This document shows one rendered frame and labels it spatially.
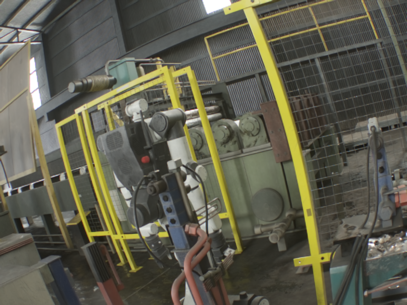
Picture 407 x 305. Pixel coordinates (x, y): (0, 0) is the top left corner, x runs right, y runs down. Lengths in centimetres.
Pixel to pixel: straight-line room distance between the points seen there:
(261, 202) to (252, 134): 69
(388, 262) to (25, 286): 117
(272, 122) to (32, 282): 285
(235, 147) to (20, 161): 392
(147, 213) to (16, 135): 497
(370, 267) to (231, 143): 306
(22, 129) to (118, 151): 466
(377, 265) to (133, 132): 127
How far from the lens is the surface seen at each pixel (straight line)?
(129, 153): 174
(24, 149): 624
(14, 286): 122
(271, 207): 381
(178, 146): 173
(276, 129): 354
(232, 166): 390
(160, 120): 170
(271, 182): 378
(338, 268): 103
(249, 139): 383
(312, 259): 199
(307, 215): 190
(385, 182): 101
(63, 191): 585
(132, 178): 181
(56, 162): 929
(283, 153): 356
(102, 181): 385
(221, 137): 391
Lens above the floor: 125
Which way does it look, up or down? 4 degrees down
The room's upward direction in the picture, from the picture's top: 16 degrees counter-clockwise
